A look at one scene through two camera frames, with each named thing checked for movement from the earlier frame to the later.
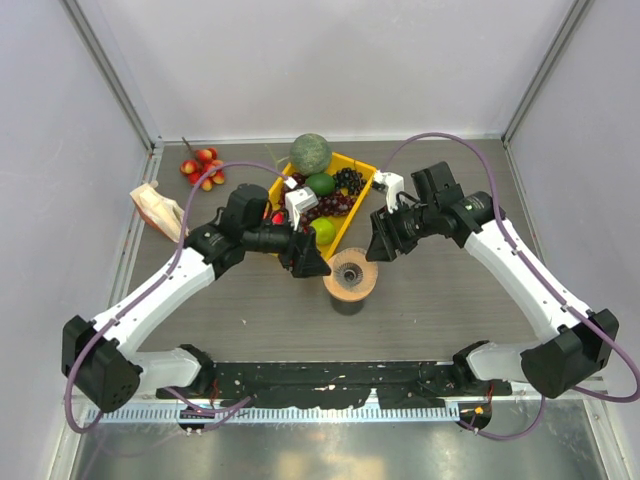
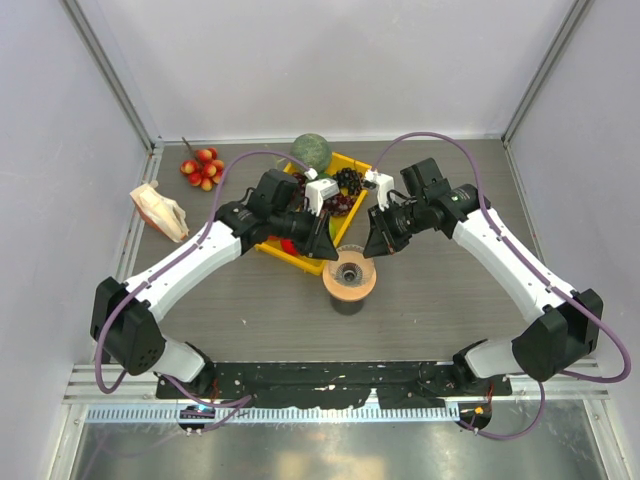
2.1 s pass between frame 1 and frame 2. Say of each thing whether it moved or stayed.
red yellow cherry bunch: stayed
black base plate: stayed
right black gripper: stayed
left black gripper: moved
